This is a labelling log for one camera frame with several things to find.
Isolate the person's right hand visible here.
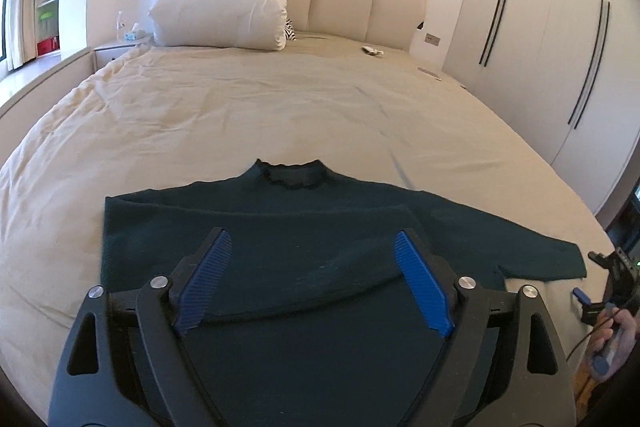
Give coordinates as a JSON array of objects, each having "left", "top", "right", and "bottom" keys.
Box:
[{"left": 587, "top": 307, "right": 640, "bottom": 379}]

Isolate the black framed window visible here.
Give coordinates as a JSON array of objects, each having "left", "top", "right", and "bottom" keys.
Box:
[{"left": 0, "top": 0, "right": 11, "bottom": 62}]

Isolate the beige window bench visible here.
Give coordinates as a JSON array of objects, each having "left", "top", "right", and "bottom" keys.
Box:
[{"left": 0, "top": 47, "right": 96, "bottom": 120}]

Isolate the white nightstand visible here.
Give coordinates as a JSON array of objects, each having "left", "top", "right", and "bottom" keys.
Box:
[{"left": 94, "top": 38, "right": 153, "bottom": 70}]

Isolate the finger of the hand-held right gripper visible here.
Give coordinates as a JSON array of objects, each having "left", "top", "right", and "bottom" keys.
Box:
[
  {"left": 572, "top": 288, "right": 608, "bottom": 324},
  {"left": 588, "top": 251, "right": 618, "bottom": 275}
]

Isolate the white pillow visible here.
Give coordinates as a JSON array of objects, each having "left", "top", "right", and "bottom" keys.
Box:
[{"left": 149, "top": 0, "right": 290, "bottom": 52}]

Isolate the dark equipment with screen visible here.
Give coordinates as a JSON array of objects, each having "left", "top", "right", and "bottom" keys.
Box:
[{"left": 602, "top": 177, "right": 640, "bottom": 258}]

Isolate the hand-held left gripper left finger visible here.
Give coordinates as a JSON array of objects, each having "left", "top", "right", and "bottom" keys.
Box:
[{"left": 47, "top": 227, "right": 233, "bottom": 427}]

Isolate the black cable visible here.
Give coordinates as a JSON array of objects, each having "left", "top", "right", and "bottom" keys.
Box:
[{"left": 565, "top": 304, "right": 618, "bottom": 360}]

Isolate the black wardrobe handle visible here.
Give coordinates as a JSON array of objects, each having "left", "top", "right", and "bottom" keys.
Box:
[
  {"left": 573, "top": 2, "right": 611, "bottom": 130},
  {"left": 485, "top": 0, "right": 513, "bottom": 68},
  {"left": 567, "top": 0, "right": 604, "bottom": 125},
  {"left": 480, "top": 0, "right": 507, "bottom": 65}
]

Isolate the white wardrobe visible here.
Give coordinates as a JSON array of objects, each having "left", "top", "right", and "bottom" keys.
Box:
[{"left": 442, "top": 0, "right": 640, "bottom": 218}]

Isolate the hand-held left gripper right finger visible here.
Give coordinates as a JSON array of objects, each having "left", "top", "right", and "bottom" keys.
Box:
[{"left": 394, "top": 229, "right": 576, "bottom": 427}]

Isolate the dark green sweater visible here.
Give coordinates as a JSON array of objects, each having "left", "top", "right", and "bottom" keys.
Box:
[{"left": 100, "top": 159, "right": 588, "bottom": 427}]

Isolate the beige bed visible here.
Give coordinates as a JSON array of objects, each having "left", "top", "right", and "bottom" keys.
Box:
[{"left": 0, "top": 29, "right": 608, "bottom": 427}]

